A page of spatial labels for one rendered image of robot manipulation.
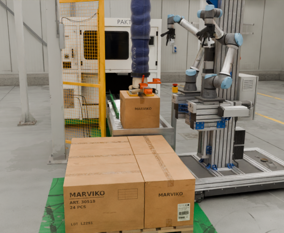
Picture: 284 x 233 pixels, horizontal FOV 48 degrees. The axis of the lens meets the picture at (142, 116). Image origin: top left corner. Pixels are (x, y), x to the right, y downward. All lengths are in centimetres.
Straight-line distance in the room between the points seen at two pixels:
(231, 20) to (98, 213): 220
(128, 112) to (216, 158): 109
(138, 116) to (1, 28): 922
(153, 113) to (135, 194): 141
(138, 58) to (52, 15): 118
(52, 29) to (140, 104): 145
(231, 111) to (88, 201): 156
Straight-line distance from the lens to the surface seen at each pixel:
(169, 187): 252
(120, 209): 253
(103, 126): 434
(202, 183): 327
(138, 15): 374
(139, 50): 373
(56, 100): 423
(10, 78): 1222
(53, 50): 417
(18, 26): 638
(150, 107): 364
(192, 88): 360
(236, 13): 346
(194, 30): 361
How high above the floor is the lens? 157
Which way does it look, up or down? 13 degrees down
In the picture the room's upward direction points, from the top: 1 degrees clockwise
